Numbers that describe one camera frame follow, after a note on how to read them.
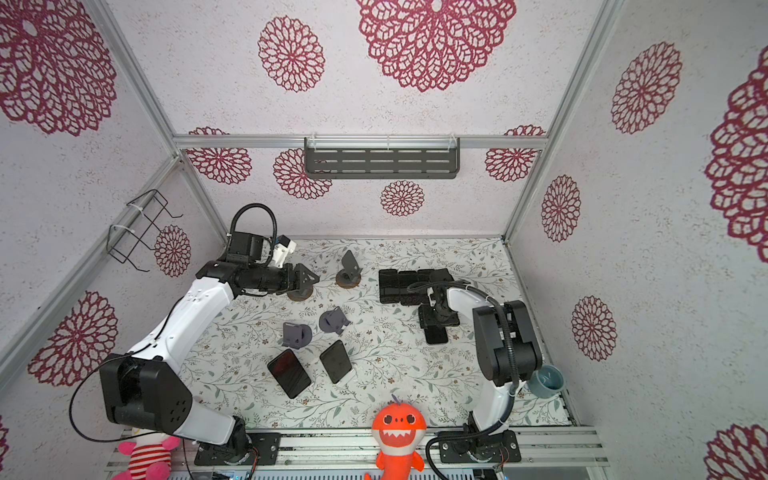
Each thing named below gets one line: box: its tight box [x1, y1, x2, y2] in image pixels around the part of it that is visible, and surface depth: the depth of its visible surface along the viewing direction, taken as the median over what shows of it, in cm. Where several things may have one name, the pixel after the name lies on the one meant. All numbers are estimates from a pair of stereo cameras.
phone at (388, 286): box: [379, 269, 399, 304], surface depth 109 cm
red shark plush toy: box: [371, 402, 427, 480], surface depth 70 cm
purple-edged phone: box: [430, 268, 454, 283], surface depth 83 cm
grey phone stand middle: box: [319, 306, 351, 335], surface depth 96 cm
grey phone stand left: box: [282, 322, 313, 350], surface depth 91 cm
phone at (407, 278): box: [398, 270, 424, 306], surface depth 112 cm
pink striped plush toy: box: [113, 427, 181, 480], surface depth 70 cm
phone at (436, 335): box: [424, 326, 448, 344], surface depth 94 cm
